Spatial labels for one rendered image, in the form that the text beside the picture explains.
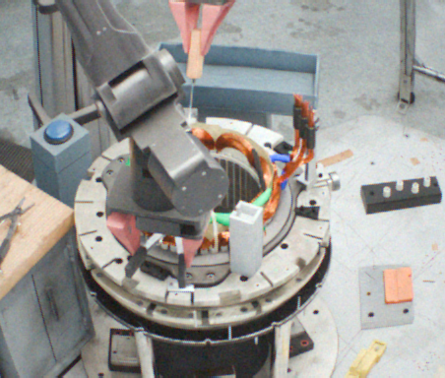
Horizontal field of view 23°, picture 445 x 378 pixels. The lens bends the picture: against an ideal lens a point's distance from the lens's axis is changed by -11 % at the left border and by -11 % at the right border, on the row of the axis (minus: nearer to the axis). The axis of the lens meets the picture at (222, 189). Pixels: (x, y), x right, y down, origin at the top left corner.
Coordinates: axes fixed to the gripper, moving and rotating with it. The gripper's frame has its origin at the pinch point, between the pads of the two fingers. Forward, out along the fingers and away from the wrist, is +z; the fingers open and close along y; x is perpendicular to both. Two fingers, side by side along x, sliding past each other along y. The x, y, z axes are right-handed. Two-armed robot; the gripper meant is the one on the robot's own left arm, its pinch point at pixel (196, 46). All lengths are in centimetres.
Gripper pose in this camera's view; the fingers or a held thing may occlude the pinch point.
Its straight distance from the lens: 132.7
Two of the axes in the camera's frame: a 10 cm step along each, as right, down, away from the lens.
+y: 9.5, 2.0, -2.2
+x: 2.8, -3.5, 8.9
